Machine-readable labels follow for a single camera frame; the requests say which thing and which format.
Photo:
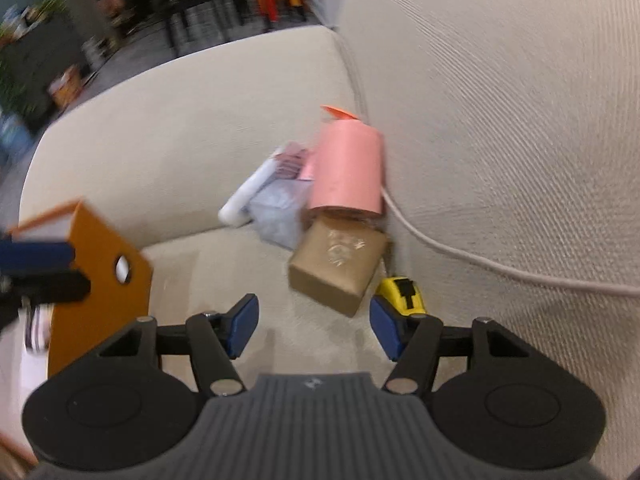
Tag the orange cardboard box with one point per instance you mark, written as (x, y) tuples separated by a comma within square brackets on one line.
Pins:
[(120, 281)]

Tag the small orange carton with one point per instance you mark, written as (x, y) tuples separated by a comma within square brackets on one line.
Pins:
[(65, 89)]

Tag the gold square gift box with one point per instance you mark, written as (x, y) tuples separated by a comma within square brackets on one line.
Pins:
[(335, 262)]

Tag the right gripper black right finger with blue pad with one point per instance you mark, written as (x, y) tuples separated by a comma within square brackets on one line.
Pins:
[(488, 391)]

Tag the pink pump bottle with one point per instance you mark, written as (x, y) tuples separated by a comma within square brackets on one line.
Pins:
[(347, 166)]

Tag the beige fabric sofa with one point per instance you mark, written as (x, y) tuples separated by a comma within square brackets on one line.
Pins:
[(511, 131)]

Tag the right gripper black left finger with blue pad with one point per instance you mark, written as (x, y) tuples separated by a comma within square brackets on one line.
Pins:
[(139, 393)]

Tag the white slim tube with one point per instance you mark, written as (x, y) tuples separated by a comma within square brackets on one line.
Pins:
[(235, 213)]

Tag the clear plastic small box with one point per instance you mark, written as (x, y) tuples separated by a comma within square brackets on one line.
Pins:
[(277, 212)]

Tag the dark grey cabinet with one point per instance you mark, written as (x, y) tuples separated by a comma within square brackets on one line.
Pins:
[(32, 63)]

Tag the plaid glasses case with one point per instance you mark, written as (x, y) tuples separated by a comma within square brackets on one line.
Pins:
[(38, 329)]

